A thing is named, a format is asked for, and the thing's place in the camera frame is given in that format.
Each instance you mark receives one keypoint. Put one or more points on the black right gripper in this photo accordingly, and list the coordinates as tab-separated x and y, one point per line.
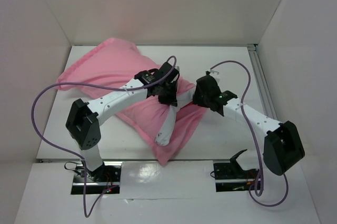
199	93

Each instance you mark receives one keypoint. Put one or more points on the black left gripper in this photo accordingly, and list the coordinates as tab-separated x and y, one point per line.
171	99

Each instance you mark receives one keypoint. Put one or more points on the white pillow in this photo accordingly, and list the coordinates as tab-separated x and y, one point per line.
166	130

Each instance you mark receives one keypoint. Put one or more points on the pink satin pillowcase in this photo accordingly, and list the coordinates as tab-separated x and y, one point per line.
113	63

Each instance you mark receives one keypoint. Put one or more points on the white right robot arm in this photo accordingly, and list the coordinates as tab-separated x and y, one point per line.
282	147

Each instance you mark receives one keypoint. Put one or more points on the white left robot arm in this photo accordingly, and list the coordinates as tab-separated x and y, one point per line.
85	118

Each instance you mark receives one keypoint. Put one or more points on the aluminium frame rail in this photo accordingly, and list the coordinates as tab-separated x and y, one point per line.
261	81

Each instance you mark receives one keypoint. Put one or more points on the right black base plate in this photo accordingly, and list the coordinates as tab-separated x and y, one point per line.
229	176

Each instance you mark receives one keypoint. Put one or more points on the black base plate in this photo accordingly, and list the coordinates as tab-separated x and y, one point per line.
229	176
108	179

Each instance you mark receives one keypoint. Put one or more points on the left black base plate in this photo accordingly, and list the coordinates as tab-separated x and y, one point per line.
108	179

